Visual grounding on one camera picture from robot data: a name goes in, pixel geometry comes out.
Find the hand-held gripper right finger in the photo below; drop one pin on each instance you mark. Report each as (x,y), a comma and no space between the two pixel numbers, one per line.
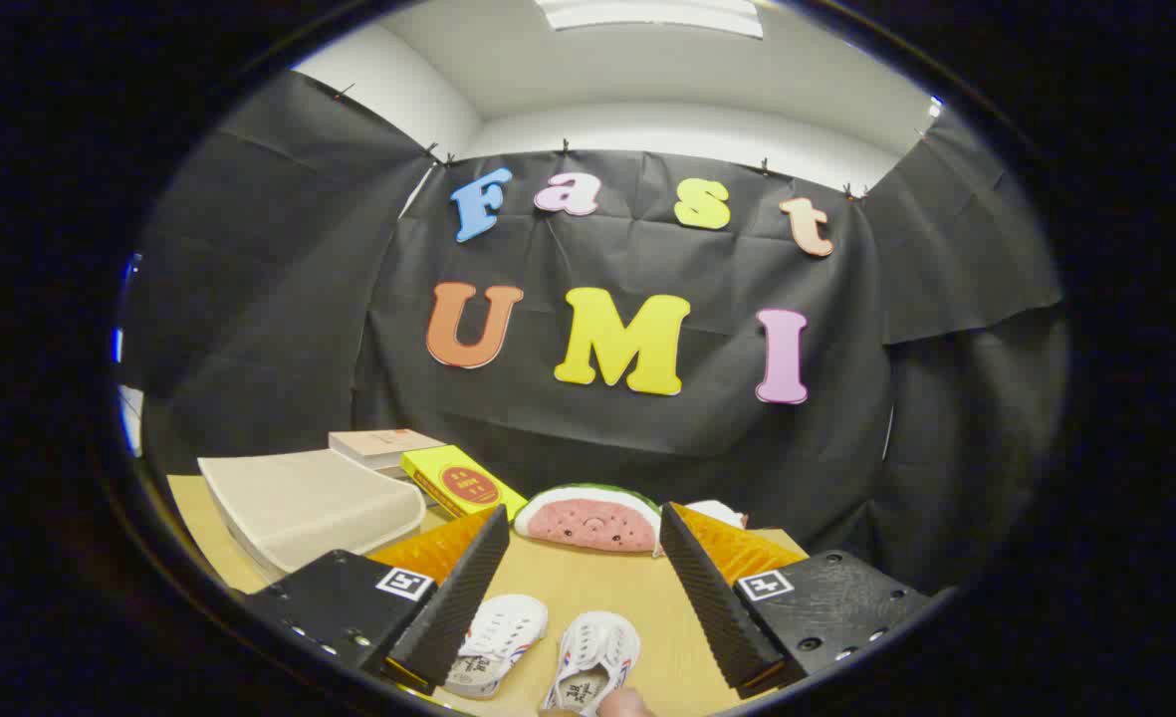
(712,607)

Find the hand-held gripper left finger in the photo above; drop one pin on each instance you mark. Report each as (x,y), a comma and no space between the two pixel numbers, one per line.
(453,607)

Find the white canvas shoe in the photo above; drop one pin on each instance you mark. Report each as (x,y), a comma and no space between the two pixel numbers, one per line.
(597,647)
(498,637)

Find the white plush toy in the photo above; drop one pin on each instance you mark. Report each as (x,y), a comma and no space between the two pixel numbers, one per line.
(722,513)

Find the yellow book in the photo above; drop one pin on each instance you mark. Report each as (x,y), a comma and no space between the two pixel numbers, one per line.
(448,468)

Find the watermelon slice plush toy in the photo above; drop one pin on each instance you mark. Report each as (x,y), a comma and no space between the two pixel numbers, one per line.
(588,523)

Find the beige book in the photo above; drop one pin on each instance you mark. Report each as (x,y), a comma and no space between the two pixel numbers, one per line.
(378,443)

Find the large ceiling light panel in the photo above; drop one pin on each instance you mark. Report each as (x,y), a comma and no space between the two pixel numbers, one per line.
(647,15)

